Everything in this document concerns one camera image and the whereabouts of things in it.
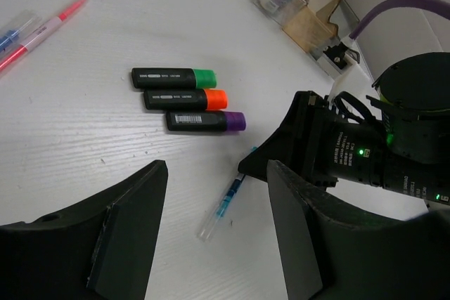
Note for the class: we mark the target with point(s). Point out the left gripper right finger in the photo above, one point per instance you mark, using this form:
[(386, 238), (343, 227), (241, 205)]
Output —
[(331, 249)]

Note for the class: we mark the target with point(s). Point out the compartmented organizer tray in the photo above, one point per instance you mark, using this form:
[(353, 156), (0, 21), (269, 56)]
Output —
[(315, 24)]

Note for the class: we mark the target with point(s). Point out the green cap highlighter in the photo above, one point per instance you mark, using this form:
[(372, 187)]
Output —
[(172, 78)]

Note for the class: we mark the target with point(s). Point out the teal gel pen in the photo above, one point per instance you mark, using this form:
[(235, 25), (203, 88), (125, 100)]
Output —
[(218, 211)]

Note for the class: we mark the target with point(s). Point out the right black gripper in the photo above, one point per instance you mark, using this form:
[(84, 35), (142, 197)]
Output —
[(404, 152)]

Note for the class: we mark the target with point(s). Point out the purple cap highlighter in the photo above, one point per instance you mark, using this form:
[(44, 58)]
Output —
[(205, 121)]

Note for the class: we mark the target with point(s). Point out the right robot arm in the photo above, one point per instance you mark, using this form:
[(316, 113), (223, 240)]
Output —
[(419, 83)]

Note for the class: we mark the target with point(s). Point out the orange cap highlighter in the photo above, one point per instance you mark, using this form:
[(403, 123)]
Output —
[(185, 99)]

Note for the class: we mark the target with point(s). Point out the dark blue gel pen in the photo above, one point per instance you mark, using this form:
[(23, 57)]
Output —
[(17, 29)]

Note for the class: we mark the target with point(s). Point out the pink double ended highlighter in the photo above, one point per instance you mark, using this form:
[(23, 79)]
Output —
[(40, 34)]

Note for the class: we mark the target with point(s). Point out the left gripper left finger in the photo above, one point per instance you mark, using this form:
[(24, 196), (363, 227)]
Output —
[(99, 248)]

